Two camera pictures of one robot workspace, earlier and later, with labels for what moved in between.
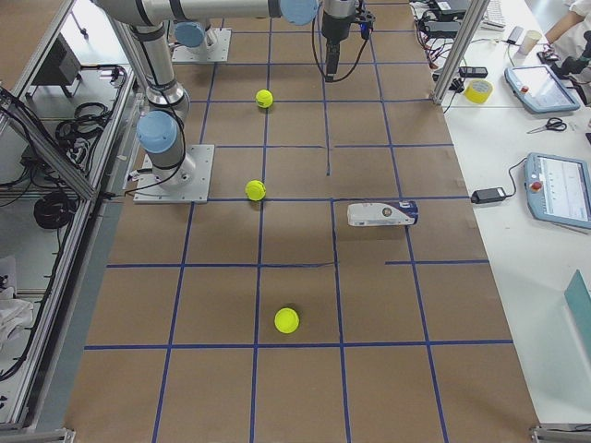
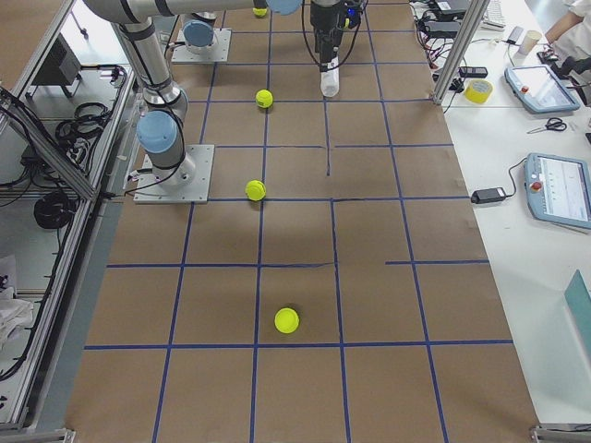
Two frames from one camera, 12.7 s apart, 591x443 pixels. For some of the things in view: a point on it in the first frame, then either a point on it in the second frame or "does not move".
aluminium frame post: [464, 42] does not move
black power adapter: [488, 195] does not move
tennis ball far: [264, 98] does not move
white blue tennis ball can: [380, 214] to [330, 78]
